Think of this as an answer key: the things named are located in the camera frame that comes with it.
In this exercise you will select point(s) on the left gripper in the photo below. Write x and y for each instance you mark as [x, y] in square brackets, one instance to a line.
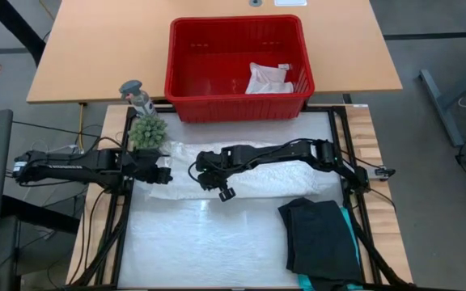
[144, 165]

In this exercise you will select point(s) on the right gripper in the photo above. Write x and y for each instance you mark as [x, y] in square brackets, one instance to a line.
[213, 169]

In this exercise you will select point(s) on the black jacket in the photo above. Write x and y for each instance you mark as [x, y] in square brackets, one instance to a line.
[322, 242]

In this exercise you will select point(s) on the teal garment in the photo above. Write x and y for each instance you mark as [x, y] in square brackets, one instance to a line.
[352, 234]

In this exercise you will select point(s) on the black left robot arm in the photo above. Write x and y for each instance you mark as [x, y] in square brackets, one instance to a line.
[75, 165]

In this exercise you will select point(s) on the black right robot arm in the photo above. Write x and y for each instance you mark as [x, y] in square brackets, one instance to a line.
[297, 151]

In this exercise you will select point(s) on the red plastic laundry bin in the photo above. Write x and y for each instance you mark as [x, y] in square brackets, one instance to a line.
[208, 32]

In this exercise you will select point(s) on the green potted succulent plant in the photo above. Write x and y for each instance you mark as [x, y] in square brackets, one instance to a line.
[148, 132]

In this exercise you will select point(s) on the clear spray bottle grey head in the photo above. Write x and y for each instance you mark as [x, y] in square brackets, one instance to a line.
[132, 87]

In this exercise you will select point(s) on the small pinkish white garment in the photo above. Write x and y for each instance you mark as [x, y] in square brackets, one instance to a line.
[267, 81]

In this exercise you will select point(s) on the small white label tag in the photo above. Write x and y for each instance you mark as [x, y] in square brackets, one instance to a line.
[284, 67]

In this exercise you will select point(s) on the orange wooden desk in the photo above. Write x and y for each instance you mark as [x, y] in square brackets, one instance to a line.
[95, 48]

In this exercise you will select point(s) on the white desk socket plate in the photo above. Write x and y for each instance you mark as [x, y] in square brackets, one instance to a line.
[289, 2]

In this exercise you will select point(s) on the black diagonal desk beam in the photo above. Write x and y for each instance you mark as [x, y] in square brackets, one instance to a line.
[14, 28]

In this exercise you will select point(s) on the grey metal desk leg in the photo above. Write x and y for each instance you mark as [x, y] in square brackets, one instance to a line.
[439, 105]

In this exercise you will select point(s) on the black aluminium table frame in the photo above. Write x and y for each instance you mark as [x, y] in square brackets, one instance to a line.
[122, 226]

